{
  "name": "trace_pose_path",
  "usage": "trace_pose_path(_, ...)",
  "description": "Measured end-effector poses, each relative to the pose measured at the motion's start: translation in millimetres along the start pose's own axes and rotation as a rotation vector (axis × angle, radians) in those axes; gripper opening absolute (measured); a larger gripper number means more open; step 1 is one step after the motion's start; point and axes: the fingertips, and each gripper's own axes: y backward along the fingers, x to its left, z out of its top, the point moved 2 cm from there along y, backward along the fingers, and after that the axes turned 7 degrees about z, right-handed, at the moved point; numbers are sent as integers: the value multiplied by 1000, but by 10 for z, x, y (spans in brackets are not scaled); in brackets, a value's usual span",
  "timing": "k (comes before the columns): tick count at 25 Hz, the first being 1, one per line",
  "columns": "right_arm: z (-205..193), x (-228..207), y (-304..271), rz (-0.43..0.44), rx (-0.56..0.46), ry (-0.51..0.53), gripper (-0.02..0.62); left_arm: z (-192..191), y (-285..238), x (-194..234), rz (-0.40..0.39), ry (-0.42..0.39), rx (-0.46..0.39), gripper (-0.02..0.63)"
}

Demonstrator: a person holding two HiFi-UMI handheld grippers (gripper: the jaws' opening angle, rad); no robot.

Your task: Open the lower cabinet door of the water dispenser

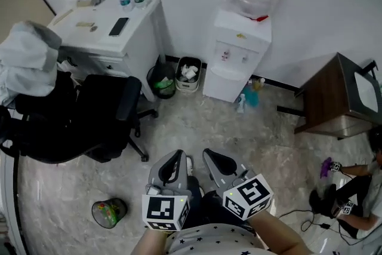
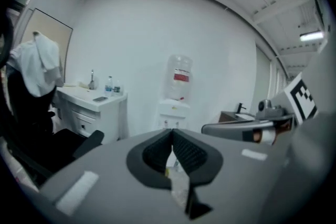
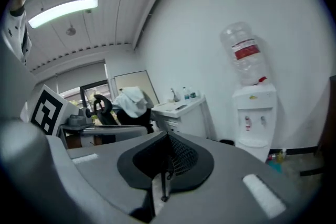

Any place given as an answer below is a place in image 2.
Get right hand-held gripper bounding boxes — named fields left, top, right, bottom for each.
left=201, top=72, right=319, bottom=145

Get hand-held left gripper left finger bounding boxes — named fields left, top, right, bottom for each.
left=126, top=128, right=174, bottom=190

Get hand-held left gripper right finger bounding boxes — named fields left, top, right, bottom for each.
left=172, top=128, right=224, bottom=220

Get white water dispenser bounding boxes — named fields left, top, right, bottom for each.
left=158, top=98, right=191, bottom=131

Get clear bottle with dark label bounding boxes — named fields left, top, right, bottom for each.
left=113, top=80, right=122, bottom=97

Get clear plastic water bottle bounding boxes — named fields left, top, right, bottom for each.
left=104, top=76, right=114, bottom=98

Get clear water jug red label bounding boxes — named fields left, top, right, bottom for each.
left=165, top=54, right=194, bottom=102

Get white desk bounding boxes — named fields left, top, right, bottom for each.
left=56, top=83, right=129, bottom=141

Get small metal stand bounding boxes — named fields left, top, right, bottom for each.
left=88, top=69, right=96, bottom=90

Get ceiling light tube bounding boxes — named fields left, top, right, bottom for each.
left=299, top=31, right=326, bottom=42

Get black office chair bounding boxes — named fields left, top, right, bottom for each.
left=4, top=60, right=105, bottom=188

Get white garment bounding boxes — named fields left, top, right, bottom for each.
left=9, top=31, right=64, bottom=98

